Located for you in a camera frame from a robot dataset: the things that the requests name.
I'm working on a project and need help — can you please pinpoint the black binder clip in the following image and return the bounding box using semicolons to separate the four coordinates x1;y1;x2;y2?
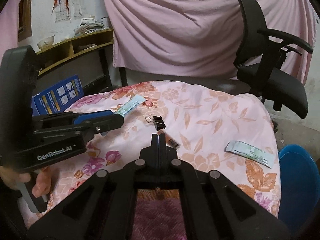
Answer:
145;116;166;132

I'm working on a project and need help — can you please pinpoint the left hand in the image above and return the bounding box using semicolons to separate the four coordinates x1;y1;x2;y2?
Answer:
0;166;52;198

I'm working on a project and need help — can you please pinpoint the blue cardboard box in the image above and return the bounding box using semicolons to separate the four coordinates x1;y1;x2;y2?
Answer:
31;75;84;116

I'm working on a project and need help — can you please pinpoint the wooden shelf desk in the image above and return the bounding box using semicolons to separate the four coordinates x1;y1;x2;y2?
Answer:
33;29;116;95

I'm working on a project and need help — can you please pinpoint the pale green paper slip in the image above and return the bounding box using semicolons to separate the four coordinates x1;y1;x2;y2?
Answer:
225;140;275;168

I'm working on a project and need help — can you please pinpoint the floral pink quilt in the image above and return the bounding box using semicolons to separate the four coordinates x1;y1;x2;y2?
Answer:
20;81;280;239

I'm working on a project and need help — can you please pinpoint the white ceramic bowl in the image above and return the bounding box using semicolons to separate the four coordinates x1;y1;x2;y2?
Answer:
37;35;55;50

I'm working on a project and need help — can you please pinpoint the blue plastic basin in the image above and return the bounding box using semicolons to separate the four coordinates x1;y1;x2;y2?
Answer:
278;144;319;235

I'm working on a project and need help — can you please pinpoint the stack of books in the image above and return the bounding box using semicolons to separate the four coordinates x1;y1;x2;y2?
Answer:
74;17;109;36

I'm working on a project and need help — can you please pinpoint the pink hanging sheet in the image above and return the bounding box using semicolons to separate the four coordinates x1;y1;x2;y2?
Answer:
104;0;317;79

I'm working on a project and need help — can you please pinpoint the black office chair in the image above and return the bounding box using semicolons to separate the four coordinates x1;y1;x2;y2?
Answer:
234;0;313;119

